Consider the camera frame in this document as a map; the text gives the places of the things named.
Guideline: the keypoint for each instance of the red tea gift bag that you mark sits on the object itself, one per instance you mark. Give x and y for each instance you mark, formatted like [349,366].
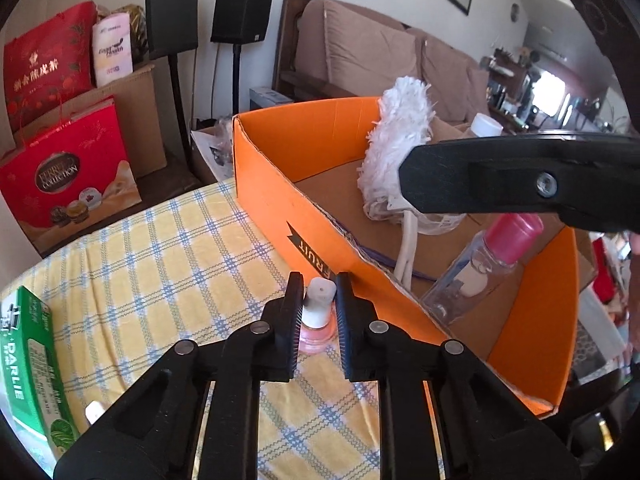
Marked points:
[45,60]

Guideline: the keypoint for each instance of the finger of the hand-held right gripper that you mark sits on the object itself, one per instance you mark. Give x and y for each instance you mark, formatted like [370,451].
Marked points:
[475,180]

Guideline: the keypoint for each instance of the brown sofa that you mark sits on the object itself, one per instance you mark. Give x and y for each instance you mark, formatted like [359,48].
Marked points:
[360,45]

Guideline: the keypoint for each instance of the round wall clock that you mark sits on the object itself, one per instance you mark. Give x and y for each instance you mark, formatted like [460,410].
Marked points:
[515,11]

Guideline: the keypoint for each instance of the dark wooden cabinet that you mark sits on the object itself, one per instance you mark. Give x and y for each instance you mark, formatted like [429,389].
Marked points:
[510,80]

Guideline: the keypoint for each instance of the black speaker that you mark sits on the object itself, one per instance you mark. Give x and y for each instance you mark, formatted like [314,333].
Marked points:
[172,15]
[242,10]

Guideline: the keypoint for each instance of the green toothpaste box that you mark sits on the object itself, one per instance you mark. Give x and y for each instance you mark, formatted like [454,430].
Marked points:
[30,360]

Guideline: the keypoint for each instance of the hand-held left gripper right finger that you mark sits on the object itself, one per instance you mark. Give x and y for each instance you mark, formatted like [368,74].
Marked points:
[344,320]

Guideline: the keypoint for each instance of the white pink product box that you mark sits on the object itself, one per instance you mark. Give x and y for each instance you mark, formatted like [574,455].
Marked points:
[112,50]

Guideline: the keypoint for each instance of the pink nail polish bottle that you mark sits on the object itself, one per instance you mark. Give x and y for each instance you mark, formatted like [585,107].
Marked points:
[317,310]

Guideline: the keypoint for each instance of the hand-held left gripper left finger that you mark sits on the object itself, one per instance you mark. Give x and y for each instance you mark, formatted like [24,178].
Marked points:
[295,320]

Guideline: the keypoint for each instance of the red chocolate gift bag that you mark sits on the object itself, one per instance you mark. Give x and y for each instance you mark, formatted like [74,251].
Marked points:
[65,160]

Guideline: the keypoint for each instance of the gold patterned bag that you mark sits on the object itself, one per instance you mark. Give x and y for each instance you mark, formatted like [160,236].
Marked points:
[137,30]

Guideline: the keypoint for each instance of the white fluffy duster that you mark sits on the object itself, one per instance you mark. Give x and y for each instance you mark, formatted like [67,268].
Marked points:
[395,125]

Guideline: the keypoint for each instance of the clear bottle with pink cap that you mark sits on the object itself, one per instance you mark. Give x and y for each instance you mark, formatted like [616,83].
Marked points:
[510,237]

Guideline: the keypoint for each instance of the large clear bottle orange label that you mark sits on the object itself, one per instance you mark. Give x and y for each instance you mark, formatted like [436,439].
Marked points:
[485,125]

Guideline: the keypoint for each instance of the yellow plaid tablecloth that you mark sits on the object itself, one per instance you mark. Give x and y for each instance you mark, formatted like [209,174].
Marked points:
[175,260]

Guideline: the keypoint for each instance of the plastic wrapped papers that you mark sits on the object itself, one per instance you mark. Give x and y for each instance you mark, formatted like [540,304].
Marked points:
[212,150]

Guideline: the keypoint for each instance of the orange cardboard box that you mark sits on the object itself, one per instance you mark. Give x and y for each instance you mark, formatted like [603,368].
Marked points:
[270,200]

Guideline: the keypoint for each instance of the brown cardboard box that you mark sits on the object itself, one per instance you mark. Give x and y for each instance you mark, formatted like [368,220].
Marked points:
[145,110]

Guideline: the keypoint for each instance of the white nail polish bottle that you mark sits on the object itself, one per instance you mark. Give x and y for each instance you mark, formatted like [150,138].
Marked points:
[94,412]

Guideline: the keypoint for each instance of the black speaker stand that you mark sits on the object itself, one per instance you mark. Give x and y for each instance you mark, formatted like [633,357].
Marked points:
[177,105]
[237,80]

